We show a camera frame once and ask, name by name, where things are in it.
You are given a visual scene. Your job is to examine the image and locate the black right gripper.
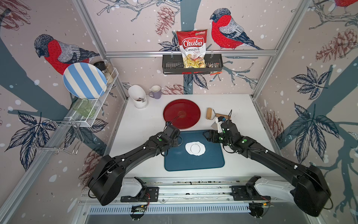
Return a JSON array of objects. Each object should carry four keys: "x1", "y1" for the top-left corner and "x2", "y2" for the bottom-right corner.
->
[{"x1": 203, "y1": 130, "x2": 233, "y2": 148}]

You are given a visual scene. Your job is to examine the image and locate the white dough piece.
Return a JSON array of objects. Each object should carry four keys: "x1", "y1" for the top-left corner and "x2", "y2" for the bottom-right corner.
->
[{"x1": 185, "y1": 141, "x2": 206, "y2": 156}]

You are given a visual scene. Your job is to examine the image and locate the wooden rolling pin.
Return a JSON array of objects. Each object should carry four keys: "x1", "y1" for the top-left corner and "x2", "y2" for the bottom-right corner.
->
[{"x1": 206, "y1": 108, "x2": 230, "y2": 120}]

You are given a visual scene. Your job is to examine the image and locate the teal plastic tray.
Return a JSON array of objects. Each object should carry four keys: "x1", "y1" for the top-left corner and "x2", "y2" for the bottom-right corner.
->
[{"x1": 164, "y1": 130, "x2": 225, "y2": 172}]

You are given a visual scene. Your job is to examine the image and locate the metal spatula wooden handle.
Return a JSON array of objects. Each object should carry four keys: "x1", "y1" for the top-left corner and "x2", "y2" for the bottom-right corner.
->
[{"x1": 211, "y1": 121, "x2": 221, "y2": 133}]

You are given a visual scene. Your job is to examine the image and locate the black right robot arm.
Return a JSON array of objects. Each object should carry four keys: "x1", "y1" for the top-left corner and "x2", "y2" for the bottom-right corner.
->
[{"x1": 203, "y1": 119, "x2": 332, "y2": 217}]

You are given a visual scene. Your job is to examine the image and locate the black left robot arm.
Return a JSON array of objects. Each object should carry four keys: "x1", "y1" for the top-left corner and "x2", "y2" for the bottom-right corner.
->
[{"x1": 87, "y1": 125, "x2": 180, "y2": 206}]

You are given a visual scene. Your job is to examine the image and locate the round red tray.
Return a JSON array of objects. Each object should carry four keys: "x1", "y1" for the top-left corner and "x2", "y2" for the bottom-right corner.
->
[{"x1": 163, "y1": 99, "x2": 201, "y2": 129}]

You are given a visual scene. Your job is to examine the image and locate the purple mug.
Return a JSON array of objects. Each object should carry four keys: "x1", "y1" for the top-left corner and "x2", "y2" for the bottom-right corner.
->
[{"x1": 148, "y1": 85, "x2": 162, "y2": 99}]

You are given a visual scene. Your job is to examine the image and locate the white cutlery holder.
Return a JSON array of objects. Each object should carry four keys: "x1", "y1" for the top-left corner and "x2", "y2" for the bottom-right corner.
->
[{"x1": 128, "y1": 85, "x2": 148, "y2": 109}]

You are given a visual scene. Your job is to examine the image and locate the green glass cup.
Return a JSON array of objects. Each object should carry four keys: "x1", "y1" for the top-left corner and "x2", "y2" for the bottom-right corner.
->
[{"x1": 72, "y1": 99, "x2": 96, "y2": 118}]

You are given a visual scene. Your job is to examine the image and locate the red cassava chips bag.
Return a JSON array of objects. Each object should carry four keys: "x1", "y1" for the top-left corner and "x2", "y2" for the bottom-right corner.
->
[{"x1": 176, "y1": 29, "x2": 208, "y2": 67}]

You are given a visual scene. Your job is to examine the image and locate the dark lid spice jar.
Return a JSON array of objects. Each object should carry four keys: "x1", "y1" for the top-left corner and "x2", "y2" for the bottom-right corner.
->
[{"x1": 93, "y1": 61, "x2": 107, "y2": 73}]

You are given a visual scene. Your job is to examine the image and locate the blue white striped plate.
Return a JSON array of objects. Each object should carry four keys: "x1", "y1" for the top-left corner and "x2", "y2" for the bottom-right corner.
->
[{"x1": 63, "y1": 63, "x2": 107, "y2": 99}]

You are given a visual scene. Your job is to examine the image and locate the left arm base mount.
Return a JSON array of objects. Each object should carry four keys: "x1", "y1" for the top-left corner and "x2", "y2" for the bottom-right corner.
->
[{"x1": 119, "y1": 177, "x2": 159, "y2": 203}]

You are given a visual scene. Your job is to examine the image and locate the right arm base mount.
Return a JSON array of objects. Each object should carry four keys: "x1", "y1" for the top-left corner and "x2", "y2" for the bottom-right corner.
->
[{"x1": 230, "y1": 175, "x2": 271, "y2": 201}]

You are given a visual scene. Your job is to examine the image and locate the black wire wall basket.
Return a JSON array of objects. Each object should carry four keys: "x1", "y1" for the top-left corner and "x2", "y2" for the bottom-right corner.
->
[{"x1": 162, "y1": 54, "x2": 223, "y2": 75}]

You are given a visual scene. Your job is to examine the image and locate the white wire wall shelf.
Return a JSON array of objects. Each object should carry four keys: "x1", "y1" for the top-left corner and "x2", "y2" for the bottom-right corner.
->
[{"x1": 30, "y1": 68, "x2": 120, "y2": 155}]

